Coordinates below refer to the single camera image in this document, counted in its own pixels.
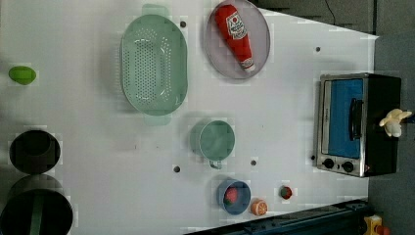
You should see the blue metal frame rail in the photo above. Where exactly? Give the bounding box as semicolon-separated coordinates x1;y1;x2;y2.
186;200;374;235

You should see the orange slice toy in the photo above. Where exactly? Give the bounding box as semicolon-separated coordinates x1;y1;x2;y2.
251;200;268;216

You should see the yellow plush peeled banana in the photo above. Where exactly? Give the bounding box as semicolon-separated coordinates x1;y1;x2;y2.
379;109;412;138

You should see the silver black toaster oven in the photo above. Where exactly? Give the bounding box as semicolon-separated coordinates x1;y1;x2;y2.
316;73;401;177

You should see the blue bowl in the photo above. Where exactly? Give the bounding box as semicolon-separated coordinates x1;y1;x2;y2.
216;178;251;215

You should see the red toy strawberry in bowl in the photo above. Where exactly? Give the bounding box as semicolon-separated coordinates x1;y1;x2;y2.
223;187;238;206

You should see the grey round plate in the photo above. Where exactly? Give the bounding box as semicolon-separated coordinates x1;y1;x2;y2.
204;0;270;79

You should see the green mug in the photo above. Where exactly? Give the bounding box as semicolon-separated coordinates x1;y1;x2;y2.
189;120;236;169

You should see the red toy strawberry on table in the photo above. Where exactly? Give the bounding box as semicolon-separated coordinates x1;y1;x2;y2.
280;186;293;200

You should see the red ketchup bottle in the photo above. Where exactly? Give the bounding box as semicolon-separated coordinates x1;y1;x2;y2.
214;4;255;72

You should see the black cable on floor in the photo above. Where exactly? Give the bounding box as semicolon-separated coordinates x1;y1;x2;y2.
323;0;337;26

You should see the green plastic colander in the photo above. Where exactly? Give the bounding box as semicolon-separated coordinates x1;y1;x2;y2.
119;3;188;126

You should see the yellow red emergency button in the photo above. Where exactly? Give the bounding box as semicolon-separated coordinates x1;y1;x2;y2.
364;214;391;235

